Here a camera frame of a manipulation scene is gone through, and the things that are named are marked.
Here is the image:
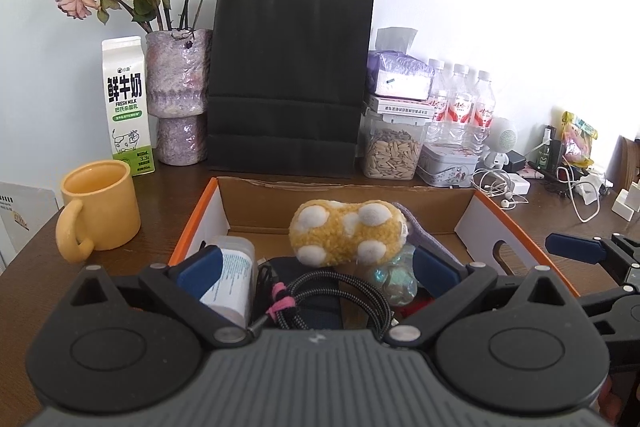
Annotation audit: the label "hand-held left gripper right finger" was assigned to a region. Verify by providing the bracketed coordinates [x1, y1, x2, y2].
[382, 243, 559, 349]

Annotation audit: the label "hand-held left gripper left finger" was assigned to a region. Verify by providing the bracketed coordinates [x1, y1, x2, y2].
[70, 244, 256, 349]

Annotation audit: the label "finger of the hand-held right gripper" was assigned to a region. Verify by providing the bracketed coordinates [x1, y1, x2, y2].
[545, 232, 640, 286]
[579, 283, 640, 339]

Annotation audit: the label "clear plastic case white label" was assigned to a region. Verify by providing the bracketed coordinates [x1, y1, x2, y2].
[200, 235, 256, 328]

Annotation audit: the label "red rose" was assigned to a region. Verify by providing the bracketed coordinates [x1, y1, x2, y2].
[399, 294, 436, 318]

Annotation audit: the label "iridescent film ball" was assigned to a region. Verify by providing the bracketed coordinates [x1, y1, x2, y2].
[367, 244, 419, 307]

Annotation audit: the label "black braided cable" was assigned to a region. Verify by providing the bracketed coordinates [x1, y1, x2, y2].
[247, 262, 401, 343]

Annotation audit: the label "orange-edged cardboard box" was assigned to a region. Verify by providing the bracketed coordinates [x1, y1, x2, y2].
[167, 176, 581, 334]

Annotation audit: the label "yellow spotted plush toy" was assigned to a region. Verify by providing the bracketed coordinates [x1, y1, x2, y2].
[288, 199, 410, 267]

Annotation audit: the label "dark blue pouch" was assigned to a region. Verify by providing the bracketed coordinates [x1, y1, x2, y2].
[252, 256, 346, 332]

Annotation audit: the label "person's right hand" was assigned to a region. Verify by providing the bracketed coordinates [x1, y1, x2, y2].
[597, 376, 624, 426]

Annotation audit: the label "white charger block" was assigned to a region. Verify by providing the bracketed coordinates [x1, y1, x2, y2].
[504, 174, 531, 196]

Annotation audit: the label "white earphones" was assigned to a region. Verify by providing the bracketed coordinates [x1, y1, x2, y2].
[469, 169, 529, 209]

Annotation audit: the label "green spray bottle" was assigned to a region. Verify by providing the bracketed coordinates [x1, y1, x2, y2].
[536, 126, 554, 170]

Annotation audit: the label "patterned tin box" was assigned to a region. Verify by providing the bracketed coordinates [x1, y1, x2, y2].
[416, 141, 479, 188]

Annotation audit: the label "brown wooden board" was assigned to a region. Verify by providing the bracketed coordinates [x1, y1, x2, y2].
[617, 134, 640, 193]

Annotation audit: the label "yellow snack packet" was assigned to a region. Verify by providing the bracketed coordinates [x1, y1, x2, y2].
[559, 110, 600, 168]

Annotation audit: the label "yellow mug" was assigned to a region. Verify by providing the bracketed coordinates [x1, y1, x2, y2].
[54, 159, 142, 264]

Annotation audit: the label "clear jar of seeds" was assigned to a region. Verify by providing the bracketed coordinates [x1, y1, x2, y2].
[360, 109, 426, 180]

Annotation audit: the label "white round robot speaker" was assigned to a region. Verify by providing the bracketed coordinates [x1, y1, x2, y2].
[484, 116, 519, 170]

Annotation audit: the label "flat white box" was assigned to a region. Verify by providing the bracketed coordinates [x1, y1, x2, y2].
[364, 94, 435, 124]

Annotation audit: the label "white green milk carton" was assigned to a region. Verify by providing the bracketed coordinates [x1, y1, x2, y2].
[101, 35, 157, 178]

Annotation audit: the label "white paper card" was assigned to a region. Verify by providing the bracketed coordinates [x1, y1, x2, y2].
[0, 180, 60, 259]

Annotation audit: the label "purple vase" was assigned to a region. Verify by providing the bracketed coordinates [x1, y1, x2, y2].
[144, 28, 214, 166]

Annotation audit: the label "purple tissue pack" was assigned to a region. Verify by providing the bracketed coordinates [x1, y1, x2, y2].
[366, 26, 436, 100]

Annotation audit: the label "black paper bag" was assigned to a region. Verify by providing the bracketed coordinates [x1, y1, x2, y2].
[206, 0, 376, 180]

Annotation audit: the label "white cable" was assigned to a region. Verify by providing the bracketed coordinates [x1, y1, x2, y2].
[556, 164, 608, 223]

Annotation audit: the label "white wall charger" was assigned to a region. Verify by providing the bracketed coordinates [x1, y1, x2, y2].
[610, 189, 640, 222]

